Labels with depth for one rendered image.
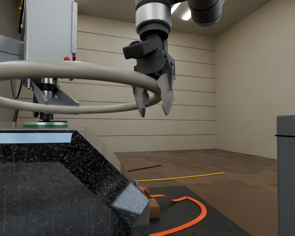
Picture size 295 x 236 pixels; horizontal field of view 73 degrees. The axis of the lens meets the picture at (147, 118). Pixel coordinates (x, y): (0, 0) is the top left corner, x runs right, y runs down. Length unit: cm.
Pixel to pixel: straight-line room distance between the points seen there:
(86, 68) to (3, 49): 145
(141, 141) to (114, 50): 288
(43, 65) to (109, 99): 568
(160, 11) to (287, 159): 51
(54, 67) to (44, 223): 41
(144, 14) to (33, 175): 48
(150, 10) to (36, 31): 80
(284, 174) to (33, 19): 122
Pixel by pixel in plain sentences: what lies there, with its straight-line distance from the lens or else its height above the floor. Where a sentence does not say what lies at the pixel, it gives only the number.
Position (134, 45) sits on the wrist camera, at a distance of 42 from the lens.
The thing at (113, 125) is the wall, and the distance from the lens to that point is 600.
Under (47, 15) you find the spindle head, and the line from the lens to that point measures 126.
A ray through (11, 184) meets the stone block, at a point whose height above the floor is 67.
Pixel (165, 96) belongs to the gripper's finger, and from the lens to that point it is 44.
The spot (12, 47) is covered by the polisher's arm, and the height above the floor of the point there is 137.
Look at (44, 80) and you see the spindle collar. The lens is 122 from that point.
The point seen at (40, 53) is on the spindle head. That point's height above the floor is 118.
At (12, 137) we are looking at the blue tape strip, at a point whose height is 78.
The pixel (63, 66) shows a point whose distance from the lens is 36.
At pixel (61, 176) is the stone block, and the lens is 58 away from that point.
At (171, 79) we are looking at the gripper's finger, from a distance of 45.
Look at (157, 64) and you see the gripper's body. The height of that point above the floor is 95.
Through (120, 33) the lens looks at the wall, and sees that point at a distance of 664.
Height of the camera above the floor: 82
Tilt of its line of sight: 2 degrees up
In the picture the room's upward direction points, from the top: straight up
